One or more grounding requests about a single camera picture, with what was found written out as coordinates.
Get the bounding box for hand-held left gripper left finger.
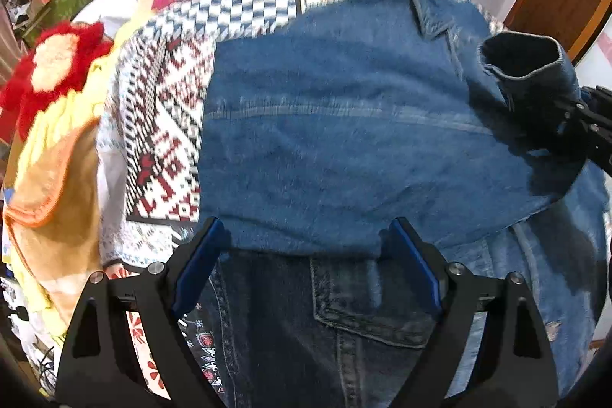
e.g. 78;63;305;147
55;217;231;408

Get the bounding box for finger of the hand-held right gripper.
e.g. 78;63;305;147
555;97;596;141

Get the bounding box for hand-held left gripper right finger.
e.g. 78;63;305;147
380;217;560;408

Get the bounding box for blue denim jacket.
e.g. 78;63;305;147
196;0;612;260

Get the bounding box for dark blue jeans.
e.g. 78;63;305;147
205;245;460;408

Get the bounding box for light blue ripped jeans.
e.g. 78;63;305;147
440;169;612;399

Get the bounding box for patchwork patterned blanket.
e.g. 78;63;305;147
96;0;508;408

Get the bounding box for yellow orange fleece blanket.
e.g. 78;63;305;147
2;0;182;342

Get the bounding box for red plush toy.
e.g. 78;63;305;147
0;21;118;141

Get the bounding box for green patterned box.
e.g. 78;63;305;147
21;0;103;50

